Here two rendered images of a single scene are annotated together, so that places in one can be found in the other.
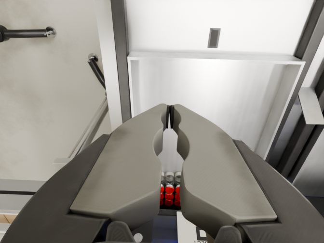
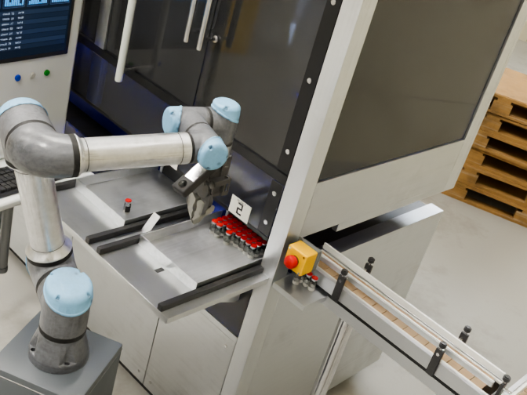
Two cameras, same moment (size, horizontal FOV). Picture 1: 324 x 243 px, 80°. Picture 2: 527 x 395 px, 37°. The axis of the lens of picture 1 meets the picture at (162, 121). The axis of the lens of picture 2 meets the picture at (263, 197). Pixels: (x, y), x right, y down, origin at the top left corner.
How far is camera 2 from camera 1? 2.02 m
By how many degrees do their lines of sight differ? 39
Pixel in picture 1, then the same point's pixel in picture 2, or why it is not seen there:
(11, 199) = (360, 313)
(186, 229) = (245, 212)
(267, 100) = (161, 240)
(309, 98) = (147, 226)
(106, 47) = (202, 301)
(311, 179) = (176, 199)
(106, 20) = (190, 305)
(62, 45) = not seen: outside the picture
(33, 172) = not seen: outside the picture
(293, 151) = (172, 215)
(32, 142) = not seen: outside the picture
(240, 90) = (169, 251)
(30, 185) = (350, 320)
